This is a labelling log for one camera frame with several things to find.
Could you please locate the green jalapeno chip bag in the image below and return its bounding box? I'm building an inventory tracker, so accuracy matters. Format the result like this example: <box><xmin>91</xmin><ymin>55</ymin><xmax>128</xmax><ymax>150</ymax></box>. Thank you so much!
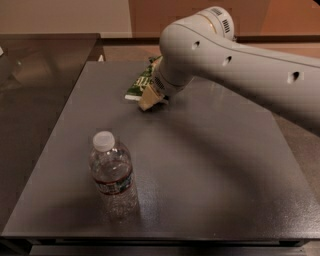
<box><xmin>125</xmin><ymin>56</ymin><xmax>162</xmax><ymax>101</ymax></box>

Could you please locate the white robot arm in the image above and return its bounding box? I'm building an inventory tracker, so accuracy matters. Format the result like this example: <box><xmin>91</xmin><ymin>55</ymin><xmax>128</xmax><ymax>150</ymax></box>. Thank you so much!
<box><xmin>139</xmin><ymin>6</ymin><xmax>320</xmax><ymax>135</ymax></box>

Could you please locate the clear plastic water bottle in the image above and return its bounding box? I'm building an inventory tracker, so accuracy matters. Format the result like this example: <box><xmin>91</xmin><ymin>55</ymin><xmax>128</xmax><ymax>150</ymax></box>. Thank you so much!
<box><xmin>89</xmin><ymin>131</ymin><xmax>139</xmax><ymax>222</ymax></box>

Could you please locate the dark side table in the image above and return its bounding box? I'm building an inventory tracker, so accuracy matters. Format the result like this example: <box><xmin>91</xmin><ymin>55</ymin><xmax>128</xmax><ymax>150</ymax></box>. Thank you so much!
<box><xmin>0</xmin><ymin>33</ymin><xmax>103</xmax><ymax>233</ymax></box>

